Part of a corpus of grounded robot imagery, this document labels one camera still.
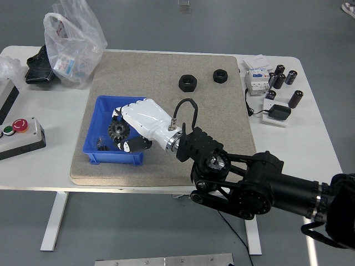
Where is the white circuit breaker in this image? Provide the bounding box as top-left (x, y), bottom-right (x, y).
top-left (244, 68), bottom-right (271, 97)

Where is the black floor cable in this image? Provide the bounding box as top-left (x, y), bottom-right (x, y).
top-left (217, 209), bottom-right (255, 266)

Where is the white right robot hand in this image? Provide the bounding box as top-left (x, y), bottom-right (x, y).
top-left (110, 99), bottom-right (183, 154)

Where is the small black hex nut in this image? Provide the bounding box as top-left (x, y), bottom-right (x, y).
top-left (212, 69), bottom-right (229, 84)

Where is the silver metal plate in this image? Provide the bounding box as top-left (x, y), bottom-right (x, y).
top-left (95, 253), bottom-right (234, 266)

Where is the black power adapter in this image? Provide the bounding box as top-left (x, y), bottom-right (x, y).
top-left (267, 104), bottom-right (292, 121)

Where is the grey and black enclosure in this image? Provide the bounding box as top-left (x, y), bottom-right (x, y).
top-left (0, 79), bottom-right (21, 125)

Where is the white square plate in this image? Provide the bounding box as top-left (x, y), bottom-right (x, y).
top-left (261, 99), bottom-right (290, 127)

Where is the thin black adapter cord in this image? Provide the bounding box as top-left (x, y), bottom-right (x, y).
top-left (245, 88), bottom-right (270, 116)

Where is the black plastic part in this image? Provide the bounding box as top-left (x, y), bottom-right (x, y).
top-left (24, 45), bottom-right (56, 85)

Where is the crumpled clear plastic wrap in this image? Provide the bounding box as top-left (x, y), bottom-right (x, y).
top-left (0, 56), bottom-right (27, 89)

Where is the grey emergency stop button box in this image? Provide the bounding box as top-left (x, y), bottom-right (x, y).
top-left (0, 116), bottom-right (47, 161)

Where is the white table leg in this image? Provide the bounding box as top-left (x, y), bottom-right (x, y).
top-left (40, 191), bottom-right (70, 252)
top-left (244, 217), bottom-right (263, 255)

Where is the clear plastic bag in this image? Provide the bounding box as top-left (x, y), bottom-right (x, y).
top-left (43, 0), bottom-right (108, 90)

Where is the large black hex nut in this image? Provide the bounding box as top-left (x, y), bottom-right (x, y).
top-left (178, 74), bottom-right (199, 93)

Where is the blue plastic box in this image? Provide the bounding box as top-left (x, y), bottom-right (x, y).
top-left (82, 95), bottom-right (150, 165)

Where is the white and blue carton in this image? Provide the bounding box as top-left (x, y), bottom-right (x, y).
top-left (242, 54), bottom-right (273, 72)

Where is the black metal gear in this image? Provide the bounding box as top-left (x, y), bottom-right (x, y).
top-left (107, 119), bottom-right (131, 142)

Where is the grey-brown mat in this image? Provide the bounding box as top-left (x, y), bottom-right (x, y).
top-left (69, 49), bottom-right (257, 186)

